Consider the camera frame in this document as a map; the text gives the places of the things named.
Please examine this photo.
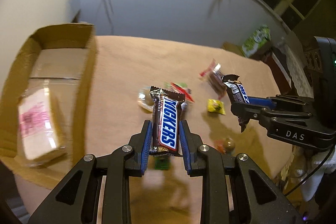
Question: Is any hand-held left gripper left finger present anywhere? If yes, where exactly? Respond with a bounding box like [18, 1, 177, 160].
[28, 120, 153, 224]

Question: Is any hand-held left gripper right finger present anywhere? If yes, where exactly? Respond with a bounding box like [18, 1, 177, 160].
[178, 120, 302, 224]

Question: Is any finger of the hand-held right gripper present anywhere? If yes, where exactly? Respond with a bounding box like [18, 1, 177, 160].
[246, 94, 314, 113]
[230, 102, 311, 125]

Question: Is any dark blue-white candy bar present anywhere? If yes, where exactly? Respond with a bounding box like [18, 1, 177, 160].
[221, 74, 252, 132]

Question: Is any brown chocolate bar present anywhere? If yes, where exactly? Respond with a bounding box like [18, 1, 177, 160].
[150, 86, 186, 156]

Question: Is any clear round snack packet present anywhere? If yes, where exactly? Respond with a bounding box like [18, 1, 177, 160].
[138, 85, 155, 112]

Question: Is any clear packet of brown snacks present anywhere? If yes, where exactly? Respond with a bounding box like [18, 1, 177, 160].
[199, 59, 227, 98]

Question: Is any red green snack packet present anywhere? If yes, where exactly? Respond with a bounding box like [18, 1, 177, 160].
[164, 81, 196, 103]

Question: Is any cardboard box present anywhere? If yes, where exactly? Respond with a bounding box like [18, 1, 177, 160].
[0, 22, 96, 189]

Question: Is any white pink-print packet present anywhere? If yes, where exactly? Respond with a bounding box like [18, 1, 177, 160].
[18, 88, 67, 168]

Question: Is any small green packet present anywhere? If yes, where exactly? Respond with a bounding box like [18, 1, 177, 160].
[154, 156, 171, 170]

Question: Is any yellow snack packet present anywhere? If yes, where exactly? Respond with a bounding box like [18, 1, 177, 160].
[207, 99, 226, 115]

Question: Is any round wrapped candy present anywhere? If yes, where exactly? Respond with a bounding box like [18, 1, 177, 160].
[214, 137, 236, 155]

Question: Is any green printed box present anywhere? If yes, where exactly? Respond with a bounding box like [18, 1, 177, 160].
[241, 25, 271, 58]

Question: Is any dark power strip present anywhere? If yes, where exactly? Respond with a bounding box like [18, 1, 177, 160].
[304, 47, 323, 73]

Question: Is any dark gripper cable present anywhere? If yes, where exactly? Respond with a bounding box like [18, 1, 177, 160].
[285, 144, 336, 195]

